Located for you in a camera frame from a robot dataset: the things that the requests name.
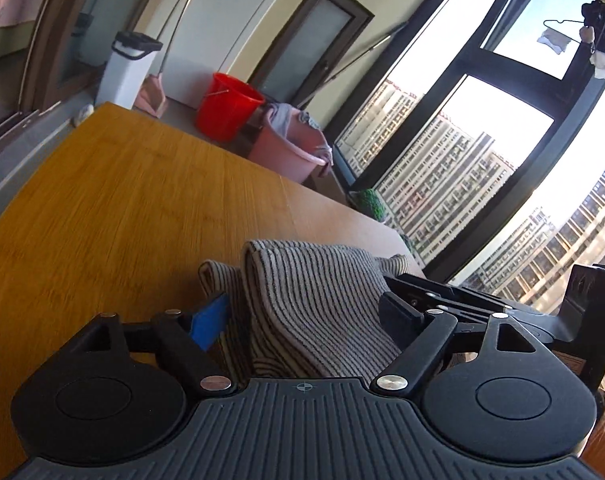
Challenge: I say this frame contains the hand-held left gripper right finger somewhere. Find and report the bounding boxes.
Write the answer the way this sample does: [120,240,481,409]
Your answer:
[375,292,550,398]

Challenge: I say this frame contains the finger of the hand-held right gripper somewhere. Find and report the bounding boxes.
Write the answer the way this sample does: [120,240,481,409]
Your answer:
[383,272,513,315]

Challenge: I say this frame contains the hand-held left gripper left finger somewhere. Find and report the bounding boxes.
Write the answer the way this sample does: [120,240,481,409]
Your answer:
[85,292,236,396]

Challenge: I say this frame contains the striped knit sweater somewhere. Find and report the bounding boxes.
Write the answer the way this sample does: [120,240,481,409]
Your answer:
[198,240,413,378]

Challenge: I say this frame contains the apartment buildings outside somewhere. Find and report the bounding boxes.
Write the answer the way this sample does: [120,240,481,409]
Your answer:
[335,77,605,311]

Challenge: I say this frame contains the pink rag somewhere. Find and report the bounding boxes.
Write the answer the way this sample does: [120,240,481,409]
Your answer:
[312,145,333,177]

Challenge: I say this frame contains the pink plastic basin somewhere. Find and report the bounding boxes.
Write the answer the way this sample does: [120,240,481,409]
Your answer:
[247,105,333,182]

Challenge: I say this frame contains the grey cloth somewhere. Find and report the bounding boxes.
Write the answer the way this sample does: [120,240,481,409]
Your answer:
[264,102,303,141]

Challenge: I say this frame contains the red plastic bucket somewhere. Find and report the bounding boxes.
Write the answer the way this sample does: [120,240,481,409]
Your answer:
[195,72,266,142]

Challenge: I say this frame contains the pink dustpan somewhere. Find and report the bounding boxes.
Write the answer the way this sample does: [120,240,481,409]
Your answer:
[134,74,168,115]

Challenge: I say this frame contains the metal mop pole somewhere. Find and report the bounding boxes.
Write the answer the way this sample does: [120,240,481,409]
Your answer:
[302,30,408,111]

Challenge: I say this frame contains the white mop bucket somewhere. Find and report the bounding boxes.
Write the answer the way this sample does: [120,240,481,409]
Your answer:
[96,31,163,109]

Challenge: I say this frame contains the small white hanging cloth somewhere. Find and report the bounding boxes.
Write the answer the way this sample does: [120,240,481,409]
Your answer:
[538,30,572,55]

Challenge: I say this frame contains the brown frosted glass door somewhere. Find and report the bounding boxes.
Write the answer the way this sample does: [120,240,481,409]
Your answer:
[249,0,375,106]

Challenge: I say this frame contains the brown framed sliding glass door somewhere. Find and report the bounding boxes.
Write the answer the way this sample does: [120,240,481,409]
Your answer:
[20,0,173,111]

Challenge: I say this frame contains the wire clothes hanger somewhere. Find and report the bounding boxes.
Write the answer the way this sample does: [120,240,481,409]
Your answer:
[542,19,590,56]

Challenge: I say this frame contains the pink broom handle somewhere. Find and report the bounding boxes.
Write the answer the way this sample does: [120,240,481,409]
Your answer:
[155,0,206,81]

